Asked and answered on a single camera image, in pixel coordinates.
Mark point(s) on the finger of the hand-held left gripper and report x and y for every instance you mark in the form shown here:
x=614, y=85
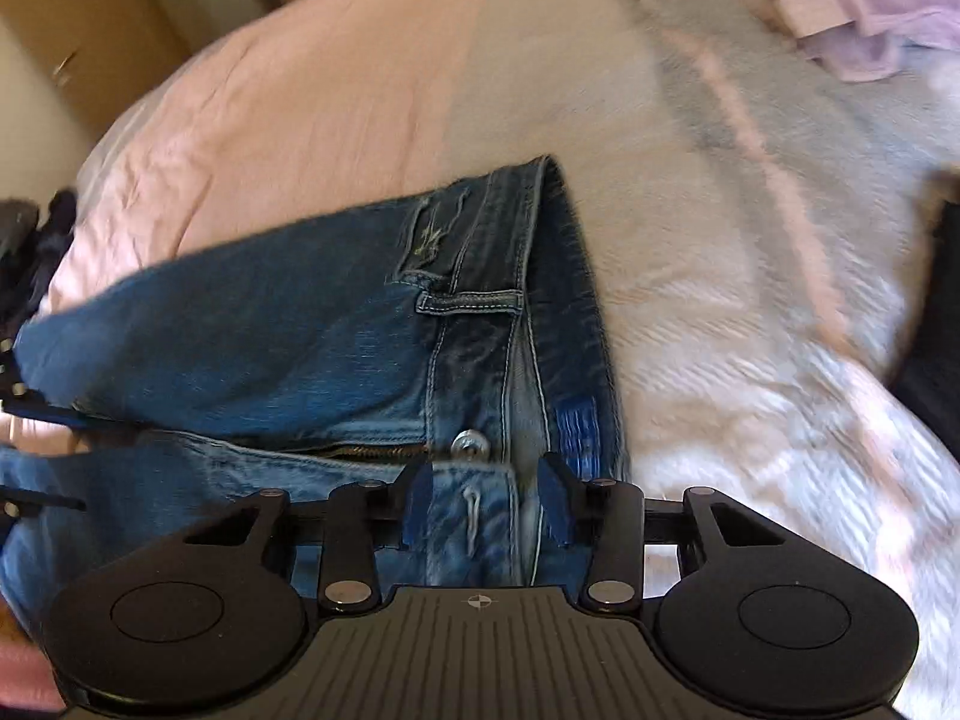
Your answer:
x=30, y=403
x=37, y=501

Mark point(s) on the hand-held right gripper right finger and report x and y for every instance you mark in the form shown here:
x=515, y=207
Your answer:
x=553, y=502

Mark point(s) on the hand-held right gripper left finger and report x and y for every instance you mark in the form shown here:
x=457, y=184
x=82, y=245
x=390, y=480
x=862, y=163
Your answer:
x=417, y=506

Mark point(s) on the blue denim jeans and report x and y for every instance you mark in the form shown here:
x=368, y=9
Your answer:
x=300, y=330

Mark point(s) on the black pants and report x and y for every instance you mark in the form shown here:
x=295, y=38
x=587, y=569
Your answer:
x=934, y=330

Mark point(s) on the dark cloth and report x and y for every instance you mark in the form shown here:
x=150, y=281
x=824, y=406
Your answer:
x=37, y=262

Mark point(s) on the white and pink blanket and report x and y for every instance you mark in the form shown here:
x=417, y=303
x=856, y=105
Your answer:
x=750, y=300

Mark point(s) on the wooden wardrobe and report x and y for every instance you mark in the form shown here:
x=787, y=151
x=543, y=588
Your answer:
x=112, y=7

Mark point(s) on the lavender cloth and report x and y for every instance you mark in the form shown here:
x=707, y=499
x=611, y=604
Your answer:
x=885, y=7

